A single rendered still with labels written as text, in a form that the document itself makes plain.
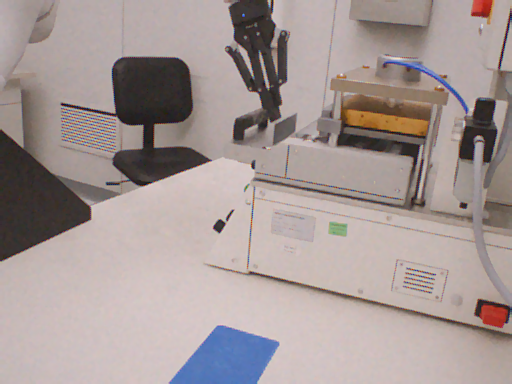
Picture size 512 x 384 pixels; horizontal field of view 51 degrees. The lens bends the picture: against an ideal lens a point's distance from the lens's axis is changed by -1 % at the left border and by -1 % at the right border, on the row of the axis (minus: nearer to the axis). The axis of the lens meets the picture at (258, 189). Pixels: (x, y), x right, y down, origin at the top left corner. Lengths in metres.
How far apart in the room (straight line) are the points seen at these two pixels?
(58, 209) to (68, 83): 2.37
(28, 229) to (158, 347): 0.39
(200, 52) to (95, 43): 0.71
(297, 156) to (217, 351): 0.33
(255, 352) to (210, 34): 2.17
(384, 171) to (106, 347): 0.48
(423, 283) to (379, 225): 0.12
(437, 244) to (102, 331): 0.52
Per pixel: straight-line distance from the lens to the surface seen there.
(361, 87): 0.86
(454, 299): 0.89
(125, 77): 2.64
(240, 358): 0.76
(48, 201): 1.08
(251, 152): 0.95
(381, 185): 0.86
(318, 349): 0.80
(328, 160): 0.86
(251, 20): 1.02
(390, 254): 0.89
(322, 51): 2.51
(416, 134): 0.90
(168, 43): 2.93
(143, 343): 0.79
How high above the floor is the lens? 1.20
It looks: 18 degrees down
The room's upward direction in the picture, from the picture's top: 5 degrees clockwise
